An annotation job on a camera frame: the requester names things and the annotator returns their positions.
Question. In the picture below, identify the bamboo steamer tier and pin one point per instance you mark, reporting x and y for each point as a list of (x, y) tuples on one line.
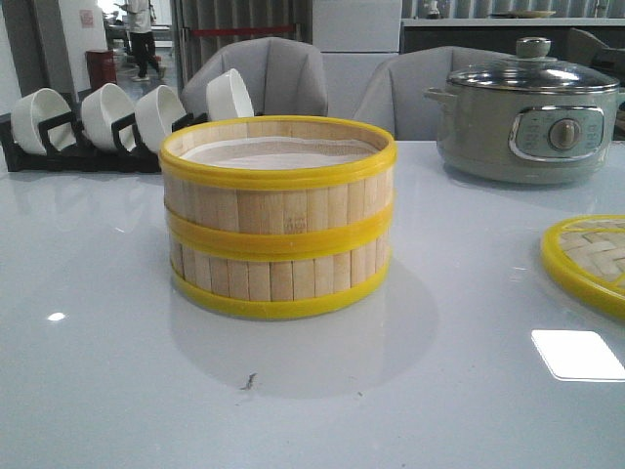
[(280, 290), (275, 215)]

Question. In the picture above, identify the woven bamboo steamer lid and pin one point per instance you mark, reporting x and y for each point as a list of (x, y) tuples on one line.
[(585, 256)]

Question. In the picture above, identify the paper liner in left tier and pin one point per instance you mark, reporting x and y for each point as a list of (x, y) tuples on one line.
[(279, 153)]

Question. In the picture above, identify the left grey upholstered chair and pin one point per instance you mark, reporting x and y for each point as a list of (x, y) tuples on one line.
[(282, 76)]

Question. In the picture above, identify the grey upholstered chair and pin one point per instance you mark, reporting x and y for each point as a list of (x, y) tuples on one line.
[(394, 97), (282, 76)]

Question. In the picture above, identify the right grey upholstered chair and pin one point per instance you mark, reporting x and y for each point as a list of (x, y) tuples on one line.
[(394, 97)]

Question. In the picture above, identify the white bowl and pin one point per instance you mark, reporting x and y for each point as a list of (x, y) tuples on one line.
[(156, 112), (100, 109), (227, 97), (29, 112)]

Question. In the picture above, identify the white cabinet in background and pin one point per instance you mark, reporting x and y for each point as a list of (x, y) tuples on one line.
[(353, 38)]

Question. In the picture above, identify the red barrier tape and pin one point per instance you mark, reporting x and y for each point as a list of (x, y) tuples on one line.
[(217, 32)]

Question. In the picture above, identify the black dish rack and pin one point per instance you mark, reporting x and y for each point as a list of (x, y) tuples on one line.
[(130, 153)]

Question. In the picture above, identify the grey-green electric cooking pot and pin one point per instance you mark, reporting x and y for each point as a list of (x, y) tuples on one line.
[(525, 138)]

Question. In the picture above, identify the red bin in background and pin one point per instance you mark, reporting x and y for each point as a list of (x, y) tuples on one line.
[(101, 68)]

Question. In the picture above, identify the glass pot lid with knob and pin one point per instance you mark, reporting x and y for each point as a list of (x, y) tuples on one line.
[(532, 69)]

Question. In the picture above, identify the person standing in background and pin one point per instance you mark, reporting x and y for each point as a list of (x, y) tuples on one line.
[(142, 41)]

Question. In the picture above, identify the white bowl far left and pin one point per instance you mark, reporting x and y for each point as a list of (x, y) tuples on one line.
[(29, 112)]

